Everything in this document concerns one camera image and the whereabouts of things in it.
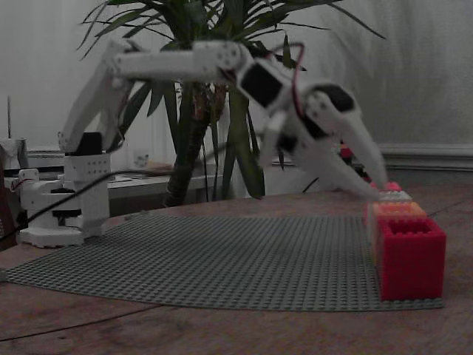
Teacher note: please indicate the grey Lego baseplate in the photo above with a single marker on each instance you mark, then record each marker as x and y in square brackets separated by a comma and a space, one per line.
[184, 259]

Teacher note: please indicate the thin dark stick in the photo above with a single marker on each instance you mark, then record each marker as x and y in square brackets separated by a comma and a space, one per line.
[9, 118]

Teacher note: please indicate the white brick box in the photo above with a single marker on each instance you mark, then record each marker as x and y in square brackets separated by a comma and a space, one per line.
[398, 196]

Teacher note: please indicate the multicolour brick tower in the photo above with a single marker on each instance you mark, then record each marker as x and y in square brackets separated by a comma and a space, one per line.
[346, 151]

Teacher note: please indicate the orange brick box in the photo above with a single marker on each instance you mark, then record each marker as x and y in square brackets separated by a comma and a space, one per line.
[399, 210]

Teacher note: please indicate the green potted palm plant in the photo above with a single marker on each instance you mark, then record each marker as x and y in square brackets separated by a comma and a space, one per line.
[199, 22]

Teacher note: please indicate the brown wooden object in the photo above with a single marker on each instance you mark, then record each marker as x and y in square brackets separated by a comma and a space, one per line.
[5, 222]

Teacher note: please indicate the pink brick box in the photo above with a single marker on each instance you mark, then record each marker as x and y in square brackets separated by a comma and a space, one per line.
[392, 186]

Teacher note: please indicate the grey metal cup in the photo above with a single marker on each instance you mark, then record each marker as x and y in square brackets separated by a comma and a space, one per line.
[13, 153]

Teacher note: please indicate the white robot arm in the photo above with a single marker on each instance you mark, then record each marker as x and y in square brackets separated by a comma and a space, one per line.
[155, 66]

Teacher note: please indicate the large red brick box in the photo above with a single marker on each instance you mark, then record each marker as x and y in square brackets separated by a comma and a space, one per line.
[412, 262]

